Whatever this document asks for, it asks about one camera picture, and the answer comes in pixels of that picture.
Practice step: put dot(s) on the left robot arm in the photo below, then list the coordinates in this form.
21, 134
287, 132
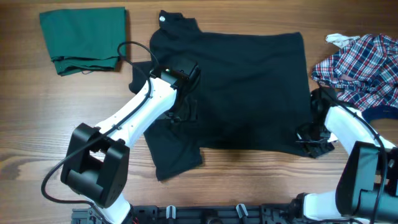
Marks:
97, 159

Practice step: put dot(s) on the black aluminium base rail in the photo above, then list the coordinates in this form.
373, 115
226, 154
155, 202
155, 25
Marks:
259, 214

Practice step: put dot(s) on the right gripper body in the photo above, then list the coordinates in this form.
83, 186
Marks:
313, 142

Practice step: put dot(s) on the small white cloth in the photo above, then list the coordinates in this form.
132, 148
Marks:
340, 40

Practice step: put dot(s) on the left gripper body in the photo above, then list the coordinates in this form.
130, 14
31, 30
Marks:
185, 111

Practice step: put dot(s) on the black t-shirt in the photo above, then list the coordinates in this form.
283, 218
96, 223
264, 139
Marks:
252, 93

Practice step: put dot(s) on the red plaid shirt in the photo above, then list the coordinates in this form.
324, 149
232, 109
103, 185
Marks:
365, 75

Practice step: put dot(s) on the folded green cloth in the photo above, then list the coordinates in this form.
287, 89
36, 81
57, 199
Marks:
81, 40

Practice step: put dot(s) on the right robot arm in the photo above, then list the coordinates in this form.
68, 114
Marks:
367, 189

